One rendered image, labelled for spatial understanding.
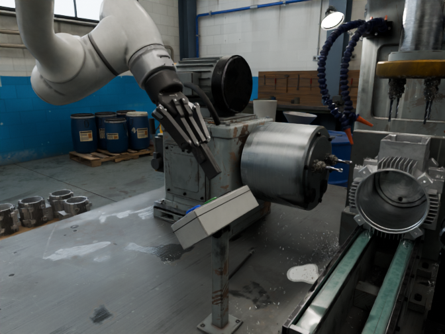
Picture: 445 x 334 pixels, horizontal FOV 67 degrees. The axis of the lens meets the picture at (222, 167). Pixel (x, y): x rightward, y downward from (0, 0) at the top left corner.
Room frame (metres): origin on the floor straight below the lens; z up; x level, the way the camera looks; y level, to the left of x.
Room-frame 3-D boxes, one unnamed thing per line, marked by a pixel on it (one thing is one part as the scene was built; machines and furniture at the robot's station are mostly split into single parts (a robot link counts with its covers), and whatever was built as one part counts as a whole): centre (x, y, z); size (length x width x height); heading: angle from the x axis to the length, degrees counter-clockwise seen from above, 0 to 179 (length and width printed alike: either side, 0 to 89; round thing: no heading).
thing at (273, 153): (1.02, -0.16, 1.04); 0.37 x 0.25 x 0.25; 55
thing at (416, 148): (0.85, -0.47, 1.11); 0.12 x 0.11 x 0.07; 145
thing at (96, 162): (5.57, 1.84, 0.37); 1.20 x 0.80 x 0.74; 137
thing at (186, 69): (1.16, 0.09, 1.16); 0.33 x 0.26 x 0.42; 55
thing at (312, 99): (5.73, -1.28, 0.71); 2.21 x 0.95 x 1.43; 52
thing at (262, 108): (3.02, -0.37, 0.99); 0.24 x 0.22 x 0.24; 52
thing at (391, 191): (0.89, -0.50, 1.01); 0.15 x 0.02 x 0.15; 55
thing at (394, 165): (0.82, -0.45, 1.01); 0.20 x 0.19 x 0.19; 145
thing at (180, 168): (1.16, 0.03, 0.99); 0.35 x 0.31 x 0.37; 55
